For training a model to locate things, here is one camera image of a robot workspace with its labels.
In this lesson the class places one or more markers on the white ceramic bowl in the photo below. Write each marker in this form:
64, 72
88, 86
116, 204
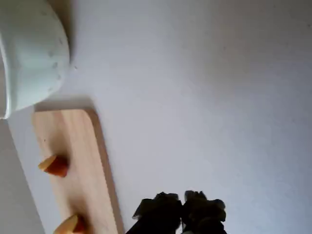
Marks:
31, 61

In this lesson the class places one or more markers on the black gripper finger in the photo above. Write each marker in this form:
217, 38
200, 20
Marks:
158, 214
202, 214

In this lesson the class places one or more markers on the wooden cutting board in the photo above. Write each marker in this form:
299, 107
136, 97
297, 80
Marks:
83, 146

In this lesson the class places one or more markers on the apple slice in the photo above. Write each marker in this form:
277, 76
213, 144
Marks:
56, 167
70, 225

